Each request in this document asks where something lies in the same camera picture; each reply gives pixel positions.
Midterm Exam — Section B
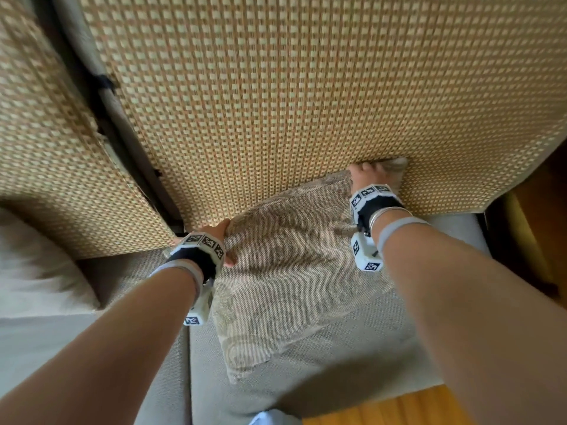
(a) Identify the grey wristband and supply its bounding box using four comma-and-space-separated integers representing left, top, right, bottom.
377, 217, 433, 258
148, 259, 205, 302

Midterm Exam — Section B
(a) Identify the beige fabric sofa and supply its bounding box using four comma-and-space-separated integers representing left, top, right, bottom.
0, 0, 493, 425

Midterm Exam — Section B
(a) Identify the plain cream cushion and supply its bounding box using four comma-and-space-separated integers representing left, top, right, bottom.
0, 207, 101, 320

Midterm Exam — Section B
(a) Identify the large woven checkered mat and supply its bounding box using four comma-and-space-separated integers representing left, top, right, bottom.
77, 0, 567, 231

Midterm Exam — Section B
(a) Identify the person's right forearm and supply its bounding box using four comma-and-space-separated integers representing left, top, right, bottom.
383, 225, 567, 425

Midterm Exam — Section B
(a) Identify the beige spiral patterned pillow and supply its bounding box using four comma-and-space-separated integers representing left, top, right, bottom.
210, 157, 418, 385

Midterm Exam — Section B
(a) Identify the person's left forearm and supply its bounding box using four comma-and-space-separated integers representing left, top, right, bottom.
0, 270, 198, 425

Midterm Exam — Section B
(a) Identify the small woven checkered mat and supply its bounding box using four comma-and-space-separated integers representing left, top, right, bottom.
0, 0, 179, 261

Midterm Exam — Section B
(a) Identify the white marker wrist tracker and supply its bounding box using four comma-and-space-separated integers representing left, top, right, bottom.
349, 183, 406, 273
170, 232, 227, 326

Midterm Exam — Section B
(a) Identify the person's left hand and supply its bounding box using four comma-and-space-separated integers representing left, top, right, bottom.
195, 218, 237, 269

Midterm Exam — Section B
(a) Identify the dark wooden side furniture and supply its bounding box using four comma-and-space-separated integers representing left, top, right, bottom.
482, 137, 567, 311

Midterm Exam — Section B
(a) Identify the person's light blue clothing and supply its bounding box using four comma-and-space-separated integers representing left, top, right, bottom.
249, 409, 303, 425

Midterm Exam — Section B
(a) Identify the person's right hand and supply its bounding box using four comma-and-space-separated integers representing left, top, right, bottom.
347, 161, 403, 195

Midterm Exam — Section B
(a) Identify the silver bangle bracelet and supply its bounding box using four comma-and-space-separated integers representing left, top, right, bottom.
367, 206, 413, 233

